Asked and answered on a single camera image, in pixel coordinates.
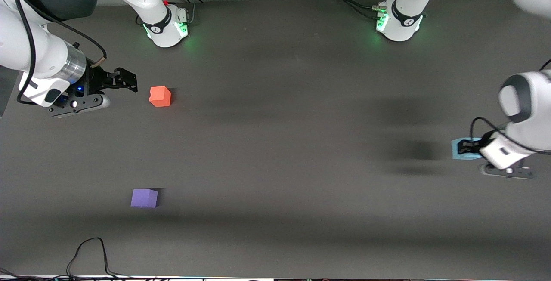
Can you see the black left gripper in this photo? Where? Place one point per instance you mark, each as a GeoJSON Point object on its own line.
{"type": "Point", "coordinates": [481, 142]}

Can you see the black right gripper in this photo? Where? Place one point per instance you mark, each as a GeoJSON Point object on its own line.
{"type": "Point", "coordinates": [95, 78]}

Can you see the light blue foam block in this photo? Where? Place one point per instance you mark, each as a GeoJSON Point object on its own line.
{"type": "Point", "coordinates": [467, 157]}

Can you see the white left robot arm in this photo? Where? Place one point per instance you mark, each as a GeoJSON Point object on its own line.
{"type": "Point", "coordinates": [527, 121]}

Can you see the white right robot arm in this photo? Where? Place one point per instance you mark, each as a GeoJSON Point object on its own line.
{"type": "Point", "coordinates": [30, 44]}

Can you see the orange foam block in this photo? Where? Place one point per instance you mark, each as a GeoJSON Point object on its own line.
{"type": "Point", "coordinates": [159, 96]}

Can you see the purple foam block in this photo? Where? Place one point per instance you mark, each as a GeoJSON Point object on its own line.
{"type": "Point", "coordinates": [143, 198]}

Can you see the dark grey table mat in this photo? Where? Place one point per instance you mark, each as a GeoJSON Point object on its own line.
{"type": "Point", "coordinates": [301, 186]}

